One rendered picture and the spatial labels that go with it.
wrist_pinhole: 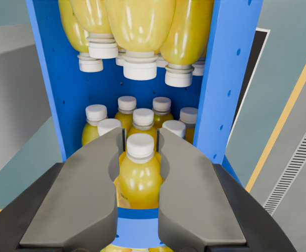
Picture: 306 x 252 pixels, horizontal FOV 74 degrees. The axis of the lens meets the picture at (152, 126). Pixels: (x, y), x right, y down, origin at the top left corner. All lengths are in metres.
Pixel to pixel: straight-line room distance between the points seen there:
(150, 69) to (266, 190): 2.22
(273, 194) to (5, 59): 2.35
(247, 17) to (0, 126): 0.61
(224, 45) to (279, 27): 1.45
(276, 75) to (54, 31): 1.55
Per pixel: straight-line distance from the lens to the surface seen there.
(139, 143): 0.28
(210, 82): 0.20
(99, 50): 0.28
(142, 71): 0.23
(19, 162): 2.10
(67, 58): 0.38
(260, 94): 1.72
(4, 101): 0.67
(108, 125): 0.33
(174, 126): 0.33
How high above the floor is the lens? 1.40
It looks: 61 degrees down
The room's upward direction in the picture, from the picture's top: 176 degrees clockwise
